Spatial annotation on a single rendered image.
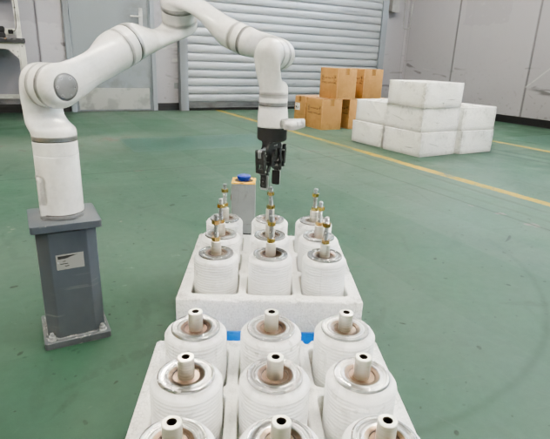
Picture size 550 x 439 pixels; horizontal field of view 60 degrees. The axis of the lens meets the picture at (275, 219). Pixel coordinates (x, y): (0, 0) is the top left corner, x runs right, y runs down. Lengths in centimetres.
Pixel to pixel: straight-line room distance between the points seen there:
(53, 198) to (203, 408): 64
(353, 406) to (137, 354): 64
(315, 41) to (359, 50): 79
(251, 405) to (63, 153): 69
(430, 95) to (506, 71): 331
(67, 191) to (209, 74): 536
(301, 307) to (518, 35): 616
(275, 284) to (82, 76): 60
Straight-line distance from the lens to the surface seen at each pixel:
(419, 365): 119
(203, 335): 75
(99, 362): 117
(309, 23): 707
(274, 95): 116
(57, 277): 117
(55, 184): 113
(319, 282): 102
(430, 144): 380
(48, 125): 112
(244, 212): 140
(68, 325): 123
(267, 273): 100
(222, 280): 102
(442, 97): 381
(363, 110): 423
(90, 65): 113
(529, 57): 680
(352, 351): 75
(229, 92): 653
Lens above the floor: 65
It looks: 19 degrees down
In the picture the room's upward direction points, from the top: 2 degrees clockwise
